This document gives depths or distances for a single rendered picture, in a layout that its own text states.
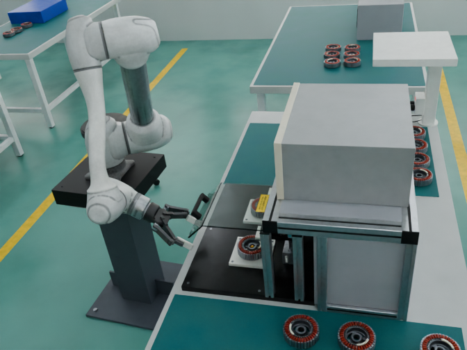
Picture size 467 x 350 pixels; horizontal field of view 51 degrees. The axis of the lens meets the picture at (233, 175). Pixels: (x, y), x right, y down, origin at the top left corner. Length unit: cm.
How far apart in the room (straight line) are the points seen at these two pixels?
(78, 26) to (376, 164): 108
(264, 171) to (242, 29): 433
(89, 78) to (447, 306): 142
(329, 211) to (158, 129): 101
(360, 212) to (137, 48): 94
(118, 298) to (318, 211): 167
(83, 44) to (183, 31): 499
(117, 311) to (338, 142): 178
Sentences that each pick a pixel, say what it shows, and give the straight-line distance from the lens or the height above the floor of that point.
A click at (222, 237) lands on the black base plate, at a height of 77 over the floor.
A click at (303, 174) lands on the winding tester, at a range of 148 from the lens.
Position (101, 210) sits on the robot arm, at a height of 110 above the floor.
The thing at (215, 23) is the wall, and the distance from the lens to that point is 659.
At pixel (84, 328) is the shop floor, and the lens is 285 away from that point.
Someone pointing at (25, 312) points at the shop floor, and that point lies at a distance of 308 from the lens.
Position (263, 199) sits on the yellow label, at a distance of 163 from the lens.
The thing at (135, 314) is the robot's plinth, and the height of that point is 2.
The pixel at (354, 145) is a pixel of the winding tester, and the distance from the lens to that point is 142.
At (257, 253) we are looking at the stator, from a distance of 181.
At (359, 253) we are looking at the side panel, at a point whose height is 101.
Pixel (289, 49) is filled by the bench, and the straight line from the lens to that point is 383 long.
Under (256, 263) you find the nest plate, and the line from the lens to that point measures 181.
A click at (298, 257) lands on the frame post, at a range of 157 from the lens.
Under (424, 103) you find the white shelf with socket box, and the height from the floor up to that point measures 88.
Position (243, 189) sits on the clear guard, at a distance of 169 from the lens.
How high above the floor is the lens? 204
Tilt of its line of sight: 33 degrees down
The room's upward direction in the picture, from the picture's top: 7 degrees counter-clockwise
